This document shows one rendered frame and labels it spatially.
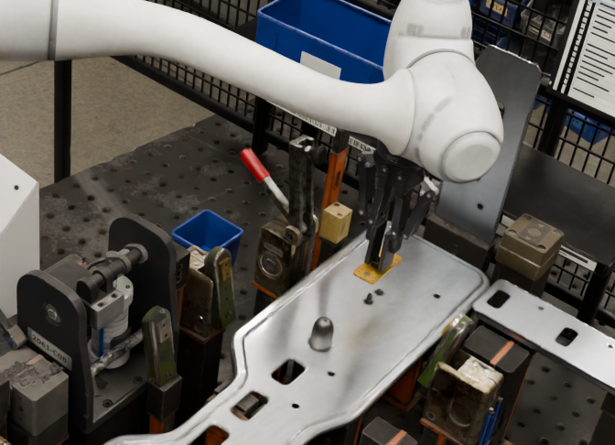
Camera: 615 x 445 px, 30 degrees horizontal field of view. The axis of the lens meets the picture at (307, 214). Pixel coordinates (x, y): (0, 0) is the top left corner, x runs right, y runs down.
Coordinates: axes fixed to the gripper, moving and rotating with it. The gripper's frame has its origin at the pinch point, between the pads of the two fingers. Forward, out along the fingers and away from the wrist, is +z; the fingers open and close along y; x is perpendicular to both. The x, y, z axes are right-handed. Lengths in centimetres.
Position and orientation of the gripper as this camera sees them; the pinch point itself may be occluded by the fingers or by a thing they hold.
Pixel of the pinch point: (382, 244)
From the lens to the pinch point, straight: 168.8
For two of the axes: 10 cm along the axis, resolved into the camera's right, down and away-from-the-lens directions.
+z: -1.3, 7.9, 6.0
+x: 5.9, -4.3, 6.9
